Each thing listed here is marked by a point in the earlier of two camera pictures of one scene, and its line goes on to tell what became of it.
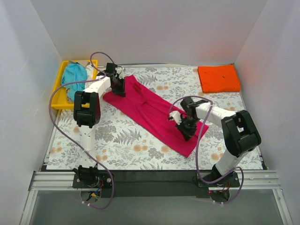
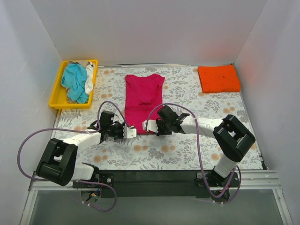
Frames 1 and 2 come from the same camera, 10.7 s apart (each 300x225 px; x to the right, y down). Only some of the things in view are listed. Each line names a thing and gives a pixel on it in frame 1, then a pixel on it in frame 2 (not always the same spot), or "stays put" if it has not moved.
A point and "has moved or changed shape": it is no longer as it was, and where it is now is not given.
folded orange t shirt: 219,78 stays put
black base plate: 155,183 stays put
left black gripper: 119,87 → 121,131
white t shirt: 89,68 stays put
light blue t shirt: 74,72 stays put
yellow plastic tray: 59,101 stays put
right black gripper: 186,127 → 158,126
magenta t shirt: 151,110 has moved or changed shape
